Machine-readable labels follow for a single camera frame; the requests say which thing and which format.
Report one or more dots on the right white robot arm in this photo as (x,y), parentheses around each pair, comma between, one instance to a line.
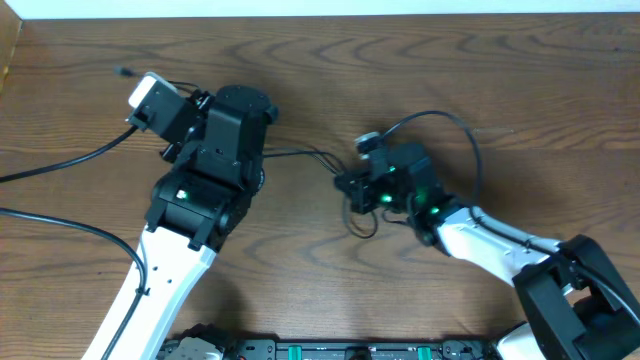
(576,303)

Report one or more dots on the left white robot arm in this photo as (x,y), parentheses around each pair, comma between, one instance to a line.
(215,148)

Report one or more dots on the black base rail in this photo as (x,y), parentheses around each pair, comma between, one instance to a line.
(209,342)

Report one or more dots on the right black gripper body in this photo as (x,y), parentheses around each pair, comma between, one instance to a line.
(372,195)

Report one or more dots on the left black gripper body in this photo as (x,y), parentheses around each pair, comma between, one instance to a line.
(178,150)

